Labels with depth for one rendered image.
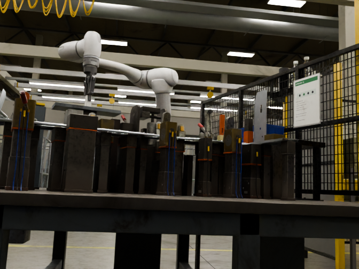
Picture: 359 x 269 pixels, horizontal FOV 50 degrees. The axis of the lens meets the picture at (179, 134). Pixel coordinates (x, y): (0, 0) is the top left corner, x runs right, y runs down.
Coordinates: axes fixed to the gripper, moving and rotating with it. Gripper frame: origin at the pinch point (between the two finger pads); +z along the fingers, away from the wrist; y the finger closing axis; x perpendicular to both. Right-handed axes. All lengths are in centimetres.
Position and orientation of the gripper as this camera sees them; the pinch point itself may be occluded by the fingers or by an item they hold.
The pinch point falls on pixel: (87, 101)
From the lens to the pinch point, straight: 227.2
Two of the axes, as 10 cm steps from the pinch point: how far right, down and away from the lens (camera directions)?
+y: 5.8, -0.9, -8.1
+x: 8.2, 1.1, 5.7
